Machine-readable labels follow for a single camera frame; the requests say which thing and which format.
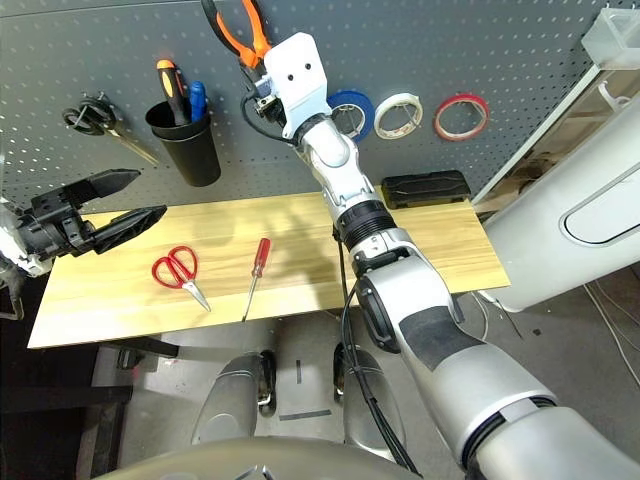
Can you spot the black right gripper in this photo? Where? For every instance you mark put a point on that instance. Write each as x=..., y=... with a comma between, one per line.
x=267, y=100

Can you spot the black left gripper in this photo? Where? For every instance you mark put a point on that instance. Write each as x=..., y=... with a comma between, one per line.
x=55, y=225

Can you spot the orange black needle-nose pliers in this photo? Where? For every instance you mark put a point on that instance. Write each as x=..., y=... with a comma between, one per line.
x=235, y=42

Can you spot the red tape roll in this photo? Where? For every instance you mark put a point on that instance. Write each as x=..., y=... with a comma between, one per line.
x=438, y=120

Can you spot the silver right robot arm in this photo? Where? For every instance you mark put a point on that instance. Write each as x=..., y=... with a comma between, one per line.
x=435, y=325

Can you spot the grey perforated pegboard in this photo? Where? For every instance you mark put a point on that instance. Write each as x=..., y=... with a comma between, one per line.
x=450, y=50

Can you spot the black plastic cup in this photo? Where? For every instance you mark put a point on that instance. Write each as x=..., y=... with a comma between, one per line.
x=192, y=155

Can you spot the blue tape roll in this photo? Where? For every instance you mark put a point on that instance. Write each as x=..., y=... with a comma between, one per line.
x=362, y=102

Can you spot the white tape roll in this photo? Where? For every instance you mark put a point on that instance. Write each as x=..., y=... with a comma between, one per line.
x=380, y=122

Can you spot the black plastic tool case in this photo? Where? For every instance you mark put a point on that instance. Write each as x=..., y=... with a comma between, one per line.
x=425, y=189

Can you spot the silver left robot leg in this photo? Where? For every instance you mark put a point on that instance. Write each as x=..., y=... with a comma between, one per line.
x=230, y=395

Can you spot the silver robot leg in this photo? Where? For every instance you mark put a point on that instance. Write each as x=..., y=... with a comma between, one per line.
x=380, y=400
x=230, y=395

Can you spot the short dark floor tape strip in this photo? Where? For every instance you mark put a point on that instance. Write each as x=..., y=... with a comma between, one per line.
x=299, y=372

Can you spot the grey robot torso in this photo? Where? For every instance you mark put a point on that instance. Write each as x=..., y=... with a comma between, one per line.
x=260, y=462

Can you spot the white curved machine housing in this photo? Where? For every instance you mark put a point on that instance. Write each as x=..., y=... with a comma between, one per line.
x=550, y=250

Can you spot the silver right robot leg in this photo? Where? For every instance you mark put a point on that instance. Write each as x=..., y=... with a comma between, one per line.
x=380, y=400

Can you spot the white plastic hook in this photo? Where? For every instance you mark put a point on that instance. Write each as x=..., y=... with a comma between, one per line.
x=607, y=95

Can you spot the translucent plastic bin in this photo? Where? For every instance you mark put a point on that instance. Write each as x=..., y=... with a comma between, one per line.
x=612, y=50

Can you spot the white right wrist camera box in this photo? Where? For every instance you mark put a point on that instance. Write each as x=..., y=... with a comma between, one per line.
x=297, y=80

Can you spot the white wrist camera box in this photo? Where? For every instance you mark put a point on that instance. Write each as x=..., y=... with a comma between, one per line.
x=10, y=240
x=297, y=80

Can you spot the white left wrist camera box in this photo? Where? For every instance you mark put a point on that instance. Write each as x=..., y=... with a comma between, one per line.
x=10, y=240

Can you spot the black table foot bracket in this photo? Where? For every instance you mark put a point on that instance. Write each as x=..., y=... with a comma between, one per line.
x=160, y=350

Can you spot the white pegboard frame post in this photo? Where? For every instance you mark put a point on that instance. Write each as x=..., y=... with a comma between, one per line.
x=542, y=132

